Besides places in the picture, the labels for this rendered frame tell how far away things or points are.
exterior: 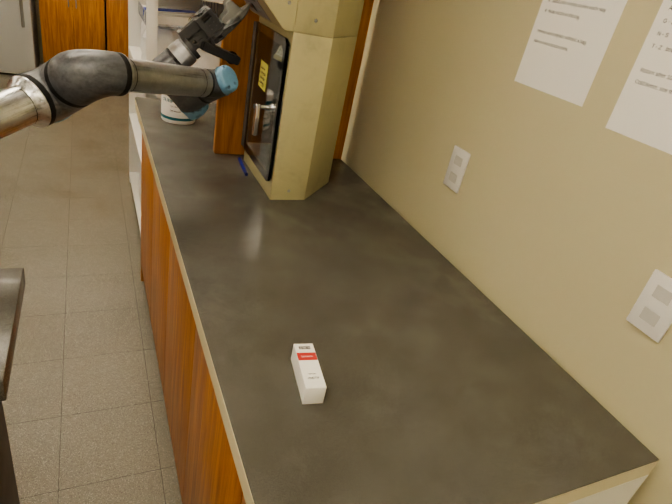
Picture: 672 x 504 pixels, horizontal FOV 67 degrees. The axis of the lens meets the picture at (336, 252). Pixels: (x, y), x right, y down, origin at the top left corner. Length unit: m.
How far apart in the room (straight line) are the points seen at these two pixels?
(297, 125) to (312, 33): 0.24
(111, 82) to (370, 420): 0.89
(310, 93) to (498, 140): 0.52
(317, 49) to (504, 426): 1.01
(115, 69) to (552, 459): 1.15
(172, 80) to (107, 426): 1.27
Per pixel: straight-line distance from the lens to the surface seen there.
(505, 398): 1.03
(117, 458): 2.00
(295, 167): 1.51
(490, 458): 0.91
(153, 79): 1.33
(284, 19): 1.39
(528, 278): 1.26
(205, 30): 1.55
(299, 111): 1.45
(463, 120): 1.44
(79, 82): 1.25
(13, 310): 1.06
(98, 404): 2.17
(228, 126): 1.81
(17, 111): 1.27
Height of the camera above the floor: 1.56
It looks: 29 degrees down
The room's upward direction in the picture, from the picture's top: 13 degrees clockwise
